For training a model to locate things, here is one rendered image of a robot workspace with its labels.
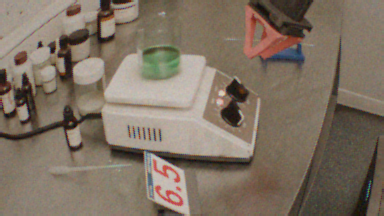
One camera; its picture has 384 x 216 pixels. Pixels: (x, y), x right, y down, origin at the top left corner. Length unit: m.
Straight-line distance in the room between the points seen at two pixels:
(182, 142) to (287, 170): 0.15
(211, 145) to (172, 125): 0.05
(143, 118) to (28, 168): 0.22
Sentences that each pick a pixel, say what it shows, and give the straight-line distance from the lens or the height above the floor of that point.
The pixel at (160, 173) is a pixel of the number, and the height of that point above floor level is 0.78.
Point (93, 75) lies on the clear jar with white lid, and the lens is 0.70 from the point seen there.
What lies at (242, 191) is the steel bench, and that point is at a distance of 0.59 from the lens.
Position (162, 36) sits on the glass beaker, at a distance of 0.60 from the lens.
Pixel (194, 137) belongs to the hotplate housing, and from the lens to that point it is 0.62.
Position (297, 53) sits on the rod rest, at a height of 0.76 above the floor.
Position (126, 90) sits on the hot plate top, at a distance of 0.63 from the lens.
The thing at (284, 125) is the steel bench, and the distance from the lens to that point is 0.71.
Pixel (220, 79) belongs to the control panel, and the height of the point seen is 0.81.
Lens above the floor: 1.16
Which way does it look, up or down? 34 degrees down
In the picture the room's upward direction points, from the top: 2 degrees counter-clockwise
